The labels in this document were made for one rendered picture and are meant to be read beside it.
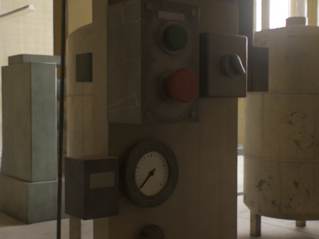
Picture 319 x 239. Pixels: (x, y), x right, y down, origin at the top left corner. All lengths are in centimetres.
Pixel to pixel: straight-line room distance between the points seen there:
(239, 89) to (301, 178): 485
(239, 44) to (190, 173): 19
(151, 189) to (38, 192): 604
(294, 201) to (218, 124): 482
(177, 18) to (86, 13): 769
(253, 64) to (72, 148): 336
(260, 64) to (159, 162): 29
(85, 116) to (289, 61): 240
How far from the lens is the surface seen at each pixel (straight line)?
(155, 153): 70
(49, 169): 681
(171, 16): 64
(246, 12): 93
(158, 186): 71
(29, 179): 678
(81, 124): 402
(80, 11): 828
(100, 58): 68
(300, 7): 1011
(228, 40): 71
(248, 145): 581
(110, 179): 64
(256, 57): 90
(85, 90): 398
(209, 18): 78
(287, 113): 550
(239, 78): 72
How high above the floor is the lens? 150
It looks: 2 degrees down
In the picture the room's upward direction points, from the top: straight up
